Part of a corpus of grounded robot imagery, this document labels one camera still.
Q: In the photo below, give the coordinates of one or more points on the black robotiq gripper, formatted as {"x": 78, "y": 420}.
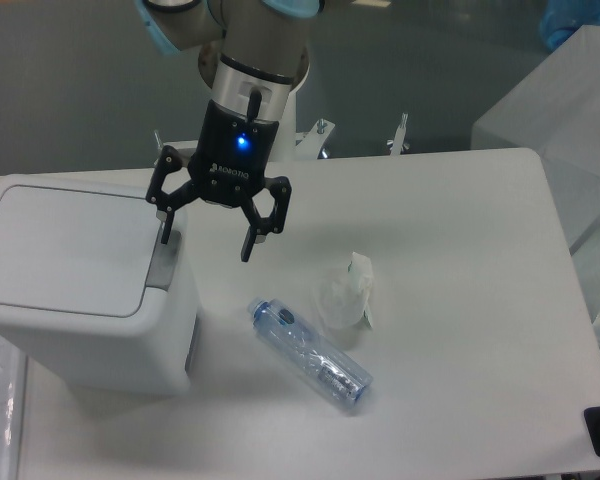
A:
{"x": 227, "y": 169}

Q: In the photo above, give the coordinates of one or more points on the white push-lid trash can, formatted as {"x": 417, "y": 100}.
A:
{"x": 93, "y": 288}

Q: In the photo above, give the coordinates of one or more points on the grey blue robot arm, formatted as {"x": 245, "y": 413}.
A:
{"x": 261, "y": 48}

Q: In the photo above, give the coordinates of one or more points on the clear plastic water bottle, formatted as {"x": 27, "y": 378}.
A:
{"x": 324, "y": 367}

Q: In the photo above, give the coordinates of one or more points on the clear plastic sheet left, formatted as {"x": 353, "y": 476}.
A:
{"x": 13, "y": 367}

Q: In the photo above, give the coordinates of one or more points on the translucent plastic cover box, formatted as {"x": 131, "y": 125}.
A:
{"x": 555, "y": 111}

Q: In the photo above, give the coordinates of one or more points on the blue water jug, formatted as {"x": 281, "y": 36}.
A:
{"x": 562, "y": 18}

